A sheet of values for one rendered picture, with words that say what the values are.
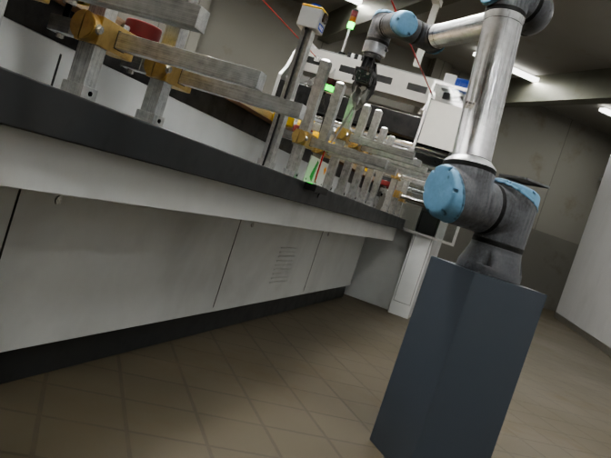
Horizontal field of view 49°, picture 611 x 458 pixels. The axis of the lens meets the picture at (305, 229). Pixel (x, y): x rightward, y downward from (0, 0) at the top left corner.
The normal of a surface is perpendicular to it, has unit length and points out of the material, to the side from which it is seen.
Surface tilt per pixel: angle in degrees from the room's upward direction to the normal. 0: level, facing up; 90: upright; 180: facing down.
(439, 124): 90
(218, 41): 90
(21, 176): 90
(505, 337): 90
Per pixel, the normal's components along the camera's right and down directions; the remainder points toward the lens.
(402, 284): -0.28, -0.04
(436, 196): -0.87, -0.17
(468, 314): 0.29, 0.15
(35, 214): 0.91, 0.31
